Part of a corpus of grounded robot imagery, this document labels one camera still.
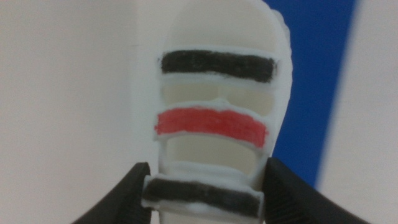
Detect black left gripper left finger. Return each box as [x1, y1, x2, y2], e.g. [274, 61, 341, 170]
[70, 161, 154, 224]

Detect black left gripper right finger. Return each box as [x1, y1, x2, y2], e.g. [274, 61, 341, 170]
[262, 157, 371, 224]

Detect white sandal black red straps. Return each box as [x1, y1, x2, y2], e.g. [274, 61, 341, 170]
[141, 0, 294, 224]

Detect blue rectangular mat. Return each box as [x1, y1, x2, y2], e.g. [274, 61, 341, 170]
[263, 0, 359, 189]

